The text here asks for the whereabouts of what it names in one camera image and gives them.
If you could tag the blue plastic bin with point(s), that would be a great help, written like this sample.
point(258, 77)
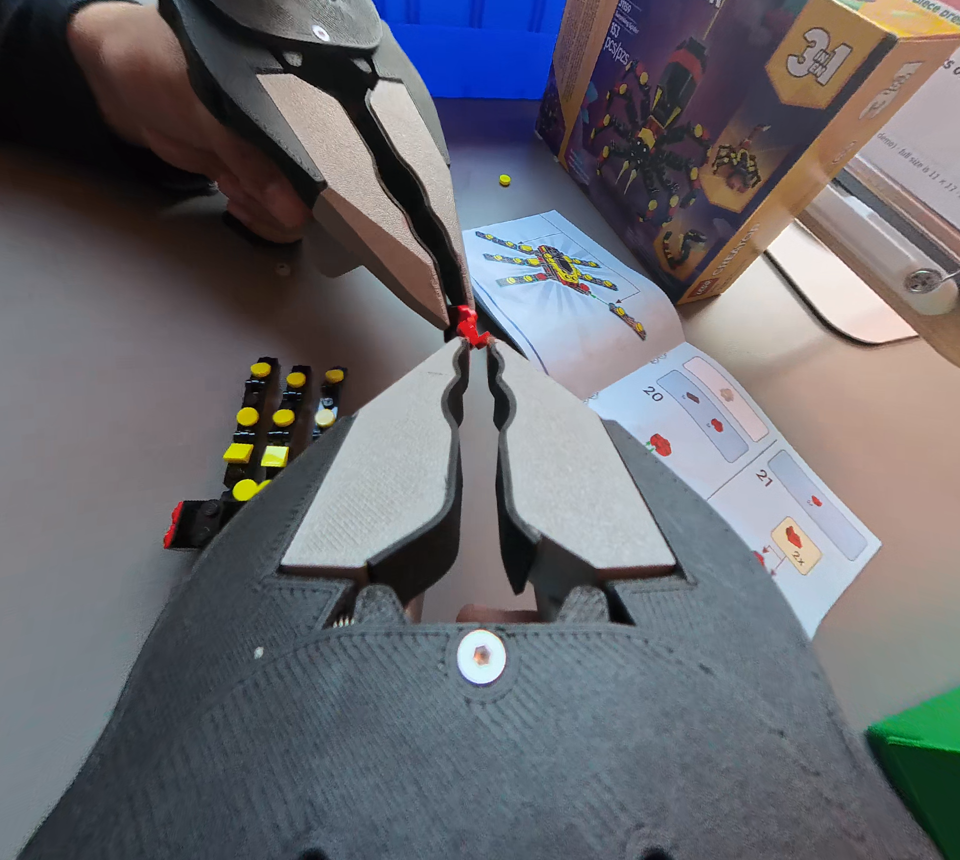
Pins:
point(465, 13)

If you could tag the wooden display board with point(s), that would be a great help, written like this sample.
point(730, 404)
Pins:
point(951, 346)

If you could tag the white stand base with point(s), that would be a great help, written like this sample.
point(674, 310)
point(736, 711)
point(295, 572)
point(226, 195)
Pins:
point(825, 298)

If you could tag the person's left hand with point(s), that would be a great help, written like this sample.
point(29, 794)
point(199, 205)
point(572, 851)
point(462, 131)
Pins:
point(150, 80)

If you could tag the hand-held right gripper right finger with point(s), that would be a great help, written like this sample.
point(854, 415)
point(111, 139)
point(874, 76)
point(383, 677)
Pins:
point(577, 493)

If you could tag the small red lego assembly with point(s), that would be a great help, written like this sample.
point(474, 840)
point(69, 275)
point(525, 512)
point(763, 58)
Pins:
point(466, 326)

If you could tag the black yellow lego spider model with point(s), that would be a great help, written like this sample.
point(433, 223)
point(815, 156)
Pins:
point(247, 416)

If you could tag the person's right hand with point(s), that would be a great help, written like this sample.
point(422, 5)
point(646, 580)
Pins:
point(495, 614)

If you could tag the white board clip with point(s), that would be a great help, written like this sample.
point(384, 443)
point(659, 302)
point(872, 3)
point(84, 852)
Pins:
point(862, 238)

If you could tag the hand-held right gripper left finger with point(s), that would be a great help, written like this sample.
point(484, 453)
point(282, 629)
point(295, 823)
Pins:
point(375, 485)

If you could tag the lego set cardboard box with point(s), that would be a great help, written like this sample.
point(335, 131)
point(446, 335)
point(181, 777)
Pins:
point(675, 88)

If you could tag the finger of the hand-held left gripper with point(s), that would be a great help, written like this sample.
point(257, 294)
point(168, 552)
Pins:
point(412, 155)
point(337, 163)

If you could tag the green plastic bin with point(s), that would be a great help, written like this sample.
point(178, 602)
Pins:
point(922, 762)

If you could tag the lego instruction booklet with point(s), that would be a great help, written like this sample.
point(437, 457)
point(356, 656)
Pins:
point(750, 455)

